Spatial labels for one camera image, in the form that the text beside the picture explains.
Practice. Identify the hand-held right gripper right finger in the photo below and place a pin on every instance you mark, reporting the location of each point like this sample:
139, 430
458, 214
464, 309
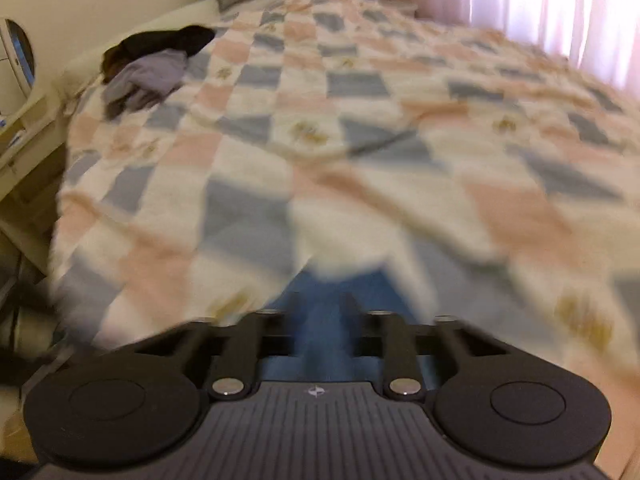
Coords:
400, 355

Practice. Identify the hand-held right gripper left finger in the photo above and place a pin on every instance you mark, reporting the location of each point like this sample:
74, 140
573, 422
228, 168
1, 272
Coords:
237, 350

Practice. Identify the blue jeans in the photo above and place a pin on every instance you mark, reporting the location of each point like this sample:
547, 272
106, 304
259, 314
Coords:
320, 320

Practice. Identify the checked bear print quilt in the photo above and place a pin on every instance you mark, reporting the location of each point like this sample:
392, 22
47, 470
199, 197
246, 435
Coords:
400, 135

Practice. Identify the cream vanity table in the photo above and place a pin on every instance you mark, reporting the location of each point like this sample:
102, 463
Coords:
25, 160

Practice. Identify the grey garment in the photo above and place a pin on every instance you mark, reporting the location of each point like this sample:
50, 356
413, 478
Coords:
150, 77

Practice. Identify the brown garment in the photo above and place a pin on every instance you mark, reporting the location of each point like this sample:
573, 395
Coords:
111, 67

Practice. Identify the black garment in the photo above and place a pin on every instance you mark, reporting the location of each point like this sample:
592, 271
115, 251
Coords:
165, 40

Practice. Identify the oval mirror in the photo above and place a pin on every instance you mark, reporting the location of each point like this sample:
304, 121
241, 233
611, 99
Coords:
20, 52

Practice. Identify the pink curtain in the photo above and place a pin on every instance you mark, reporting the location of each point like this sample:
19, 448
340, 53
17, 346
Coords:
525, 5

